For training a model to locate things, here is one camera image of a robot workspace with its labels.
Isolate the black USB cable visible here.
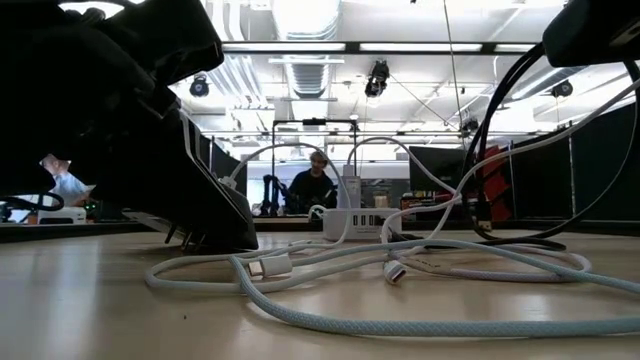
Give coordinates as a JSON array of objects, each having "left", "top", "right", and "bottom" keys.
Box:
[{"left": 458, "top": 42, "right": 640, "bottom": 252}]

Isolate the black monitor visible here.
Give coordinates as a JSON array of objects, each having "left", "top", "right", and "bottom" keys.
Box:
[{"left": 408, "top": 145, "right": 469, "bottom": 194}]

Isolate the thin white USB cable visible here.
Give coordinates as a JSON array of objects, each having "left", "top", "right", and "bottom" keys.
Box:
[{"left": 143, "top": 141, "right": 410, "bottom": 296}]

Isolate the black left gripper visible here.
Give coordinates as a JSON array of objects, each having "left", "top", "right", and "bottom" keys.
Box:
[{"left": 0, "top": 0, "right": 226, "bottom": 200}]

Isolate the white power cube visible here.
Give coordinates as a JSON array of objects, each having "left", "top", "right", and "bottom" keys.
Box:
[{"left": 322, "top": 207, "right": 404, "bottom": 243}]

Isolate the thin hanging black cable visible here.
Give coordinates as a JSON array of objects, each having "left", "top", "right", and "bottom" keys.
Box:
[{"left": 441, "top": 0, "right": 479, "bottom": 161}]

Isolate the silver ventilation duct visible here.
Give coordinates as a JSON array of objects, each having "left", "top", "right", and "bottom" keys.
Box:
[{"left": 283, "top": 60, "right": 332, "bottom": 100}]

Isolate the person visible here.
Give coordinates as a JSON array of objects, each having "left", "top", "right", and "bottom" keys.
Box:
[
  {"left": 287, "top": 150, "right": 339, "bottom": 216},
  {"left": 40, "top": 153, "right": 96, "bottom": 207}
]

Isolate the light blue braided cable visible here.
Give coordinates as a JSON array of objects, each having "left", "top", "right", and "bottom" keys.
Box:
[{"left": 227, "top": 238, "right": 640, "bottom": 340}]

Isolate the small white box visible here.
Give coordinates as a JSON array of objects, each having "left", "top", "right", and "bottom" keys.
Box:
[{"left": 36, "top": 205, "right": 88, "bottom": 226}]

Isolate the red bin rack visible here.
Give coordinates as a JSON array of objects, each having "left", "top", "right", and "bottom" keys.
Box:
[{"left": 474, "top": 144, "right": 515, "bottom": 222}]

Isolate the cluttered storage shelf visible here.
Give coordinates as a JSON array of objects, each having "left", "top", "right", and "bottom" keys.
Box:
[{"left": 398, "top": 192, "right": 464, "bottom": 222}]

